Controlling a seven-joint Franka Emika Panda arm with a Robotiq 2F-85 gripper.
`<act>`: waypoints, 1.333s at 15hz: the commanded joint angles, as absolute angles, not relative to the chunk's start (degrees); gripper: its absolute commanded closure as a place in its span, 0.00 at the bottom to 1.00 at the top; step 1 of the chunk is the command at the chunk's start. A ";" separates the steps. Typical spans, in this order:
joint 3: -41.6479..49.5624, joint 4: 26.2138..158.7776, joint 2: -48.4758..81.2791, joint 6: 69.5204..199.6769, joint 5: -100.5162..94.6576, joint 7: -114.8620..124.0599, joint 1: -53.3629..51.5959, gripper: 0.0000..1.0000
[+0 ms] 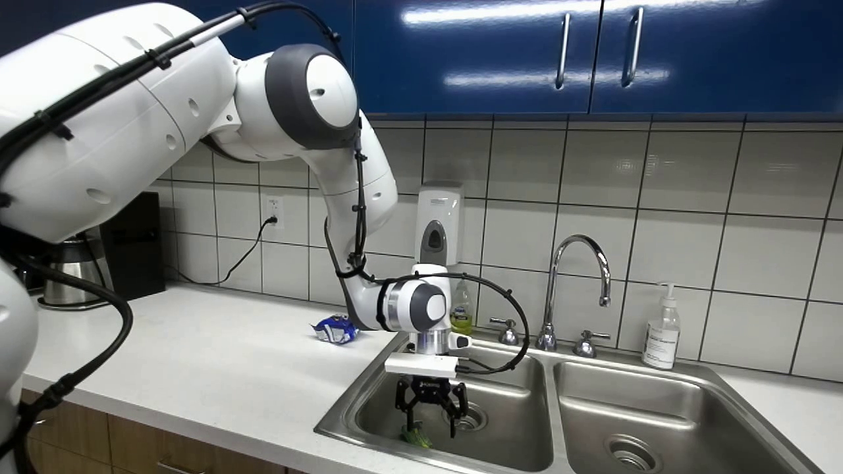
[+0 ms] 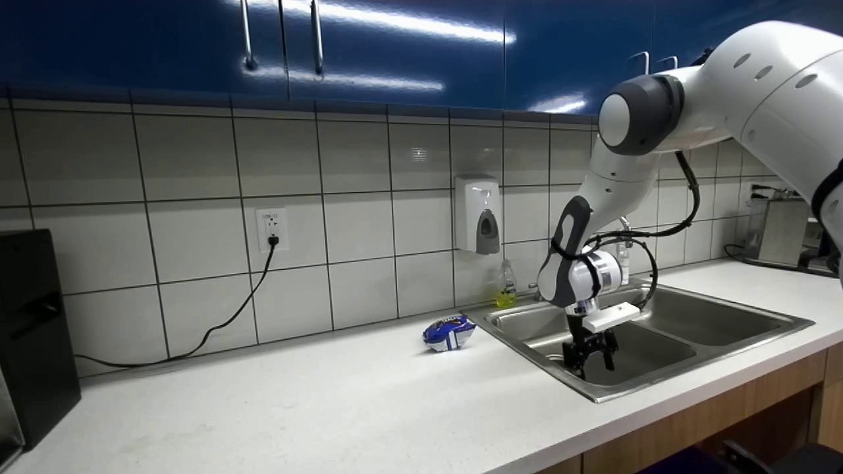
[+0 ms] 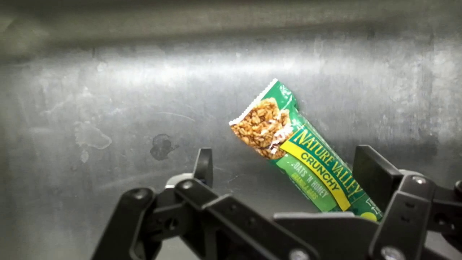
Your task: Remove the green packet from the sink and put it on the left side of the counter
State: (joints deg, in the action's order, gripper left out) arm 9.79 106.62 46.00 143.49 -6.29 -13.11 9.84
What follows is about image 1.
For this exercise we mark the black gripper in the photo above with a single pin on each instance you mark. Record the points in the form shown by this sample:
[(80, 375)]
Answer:
[(434, 389)]

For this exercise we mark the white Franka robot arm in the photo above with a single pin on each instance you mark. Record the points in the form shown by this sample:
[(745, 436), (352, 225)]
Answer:
[(115, 132)]

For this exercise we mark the metal sink drain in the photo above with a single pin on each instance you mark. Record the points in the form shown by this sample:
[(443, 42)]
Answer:
[(633, 453), (476, 419)]

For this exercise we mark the stainless steel double sink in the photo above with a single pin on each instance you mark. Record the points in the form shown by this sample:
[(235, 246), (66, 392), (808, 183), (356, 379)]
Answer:
[(529, 411)]

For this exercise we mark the blue snack packet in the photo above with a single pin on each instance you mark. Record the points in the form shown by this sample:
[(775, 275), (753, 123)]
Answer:
[(334, 331)]

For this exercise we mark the yellow dish soap bottle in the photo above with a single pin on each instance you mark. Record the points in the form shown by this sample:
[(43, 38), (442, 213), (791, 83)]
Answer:
[(466, 321)]

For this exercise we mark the chrome gooseneck faucet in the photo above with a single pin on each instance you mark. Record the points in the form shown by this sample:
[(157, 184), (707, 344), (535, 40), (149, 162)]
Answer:
[(552, 306)]

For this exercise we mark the wooden base cabinet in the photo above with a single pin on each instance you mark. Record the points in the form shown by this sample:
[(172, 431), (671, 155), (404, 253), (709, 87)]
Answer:
[(132, 448)]

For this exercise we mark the black coffee maker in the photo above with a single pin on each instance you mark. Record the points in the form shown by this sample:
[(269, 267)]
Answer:
[(135, 253)]

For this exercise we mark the steel coffee carafe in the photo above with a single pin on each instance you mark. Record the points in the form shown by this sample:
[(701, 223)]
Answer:
[(84, 265)]

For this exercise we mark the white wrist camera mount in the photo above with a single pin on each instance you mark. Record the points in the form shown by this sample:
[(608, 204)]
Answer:
[(423, 365)]

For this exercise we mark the white wall soap dispenser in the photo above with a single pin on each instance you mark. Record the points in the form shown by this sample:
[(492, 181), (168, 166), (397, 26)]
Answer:
[(439, 212)]

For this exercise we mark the white wall outlet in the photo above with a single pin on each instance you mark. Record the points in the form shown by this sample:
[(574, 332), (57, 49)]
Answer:
[(276, 206)]

